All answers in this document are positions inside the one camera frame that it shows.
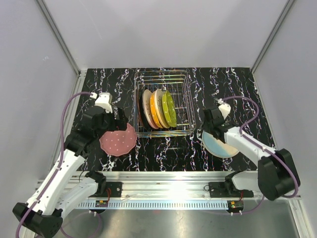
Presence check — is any dark brown round plate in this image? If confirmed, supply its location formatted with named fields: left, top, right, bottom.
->
left=137, top=89, right=149, bottom=130

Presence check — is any cream beige floral plate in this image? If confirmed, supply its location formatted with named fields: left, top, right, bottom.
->
left=202, top=131, right=239, bottom=159

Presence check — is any orange dotted scalloped plate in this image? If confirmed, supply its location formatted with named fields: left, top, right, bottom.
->
left=150, top=93, right=163, bottom=128

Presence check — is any cream pink floral plate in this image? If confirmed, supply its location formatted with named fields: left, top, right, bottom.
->
left=142, top=88, right=158, bottom=129

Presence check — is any cream orange floral plate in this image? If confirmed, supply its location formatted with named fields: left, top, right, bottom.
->
left=154, top=89, right=170, bottom=128

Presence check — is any green dotted scalloped plate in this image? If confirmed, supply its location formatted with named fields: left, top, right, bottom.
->
left=162, top=91, right=177, bottom=127

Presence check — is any metal wire dish rack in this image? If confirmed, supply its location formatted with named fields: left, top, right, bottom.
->
left=134, top=69, right=196, bottom=138

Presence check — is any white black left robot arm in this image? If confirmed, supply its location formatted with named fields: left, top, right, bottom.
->
left=12, top=106, right=128, bottom=238

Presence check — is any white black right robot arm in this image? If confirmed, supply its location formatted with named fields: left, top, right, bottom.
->
left=202, top=106, right=301, bottom=201

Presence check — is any pink scalloped bottom plate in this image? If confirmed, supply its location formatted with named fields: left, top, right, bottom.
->
left=99, top=123, right=137, bottom=157

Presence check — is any left green circuit board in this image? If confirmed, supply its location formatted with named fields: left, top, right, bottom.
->
left=96, top=200, right=108, bottom=207

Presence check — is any green circuit board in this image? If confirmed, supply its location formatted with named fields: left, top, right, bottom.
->
left=96, top=200, right=108, bottom=207
left=228, top=200, right=244, bottom=213

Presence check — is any right green circuit board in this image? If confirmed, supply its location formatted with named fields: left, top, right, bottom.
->
left=228, top=200, right=244, bottom=213

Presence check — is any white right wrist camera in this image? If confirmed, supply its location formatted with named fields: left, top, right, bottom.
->
left=217, top=99, right=231, bottom=119

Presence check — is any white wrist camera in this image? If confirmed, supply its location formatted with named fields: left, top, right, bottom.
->
left=90, top=92, right=112, bottom=113
left=217, top=99, right=231, bottom=119

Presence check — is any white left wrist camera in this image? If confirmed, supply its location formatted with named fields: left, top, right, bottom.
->
left=90, top=92, right=112, bottom=113

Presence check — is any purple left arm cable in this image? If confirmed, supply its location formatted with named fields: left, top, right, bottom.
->
left=15, top=91, right=104, bottom=238

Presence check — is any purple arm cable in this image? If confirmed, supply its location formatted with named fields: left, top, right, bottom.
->
left=15, top=91, right=104, bottom=238
left=221, top=96, right=299, bottom=198

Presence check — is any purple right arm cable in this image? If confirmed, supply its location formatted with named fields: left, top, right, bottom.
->
left=221, top=96, right=299, bottom=198

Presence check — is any aluminium mounting rail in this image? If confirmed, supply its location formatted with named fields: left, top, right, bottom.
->
left=32, top=171, right=302, bottom=200

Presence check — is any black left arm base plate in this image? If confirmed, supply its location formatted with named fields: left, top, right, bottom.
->
left=100, top=181, right=123, bottom=198

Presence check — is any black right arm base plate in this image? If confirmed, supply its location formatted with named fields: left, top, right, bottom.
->
left=208, top=182, right=254, bottom=198

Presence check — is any white slotted cable duct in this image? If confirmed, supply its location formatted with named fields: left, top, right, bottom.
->
left=77, top=199, right=228, bottom=210

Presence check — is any left aluminium frame post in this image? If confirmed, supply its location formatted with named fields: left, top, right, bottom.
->
left=35, top=0, right=82, bottom=77

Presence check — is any aluminium frame post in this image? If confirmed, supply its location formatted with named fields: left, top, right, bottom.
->
left=251, top=0, right=297, bottom=74
left=35, top=0, right=82, bottom=77

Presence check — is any right aluminium frame post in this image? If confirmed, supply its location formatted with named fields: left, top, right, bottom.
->
left=251, top=0, right=297, bottom=74

